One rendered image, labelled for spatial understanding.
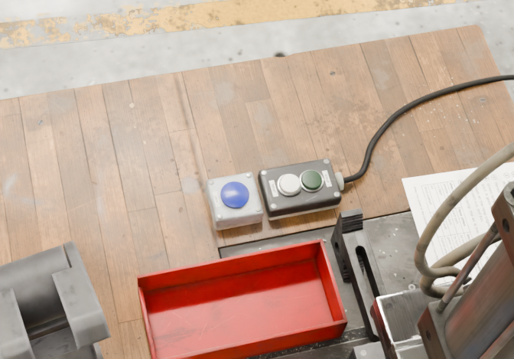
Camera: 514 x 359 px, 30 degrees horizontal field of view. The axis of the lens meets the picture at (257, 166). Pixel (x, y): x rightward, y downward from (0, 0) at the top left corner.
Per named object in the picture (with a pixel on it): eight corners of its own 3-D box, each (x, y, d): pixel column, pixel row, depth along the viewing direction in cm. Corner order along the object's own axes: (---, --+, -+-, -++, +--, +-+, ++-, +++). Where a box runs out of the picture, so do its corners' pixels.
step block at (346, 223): (330, 239, 134) (339, 211, 126) (349, 236, 135) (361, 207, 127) (343, 282, 131) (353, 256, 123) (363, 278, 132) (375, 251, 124)
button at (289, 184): (275, 182, 136) (277, 175, 134) (295, 178, 136) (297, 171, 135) (281, 200, 135) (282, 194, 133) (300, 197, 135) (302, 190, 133)
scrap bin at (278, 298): (138, 292, 128) (136, 275, 123) (317, 256, 133) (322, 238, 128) (155, 378, 123) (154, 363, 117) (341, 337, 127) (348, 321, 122)
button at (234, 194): (216, 190, 135) (217, 183, 133) (244, 184, 135) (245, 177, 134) (223, 214, 133) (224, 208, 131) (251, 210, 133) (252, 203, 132)
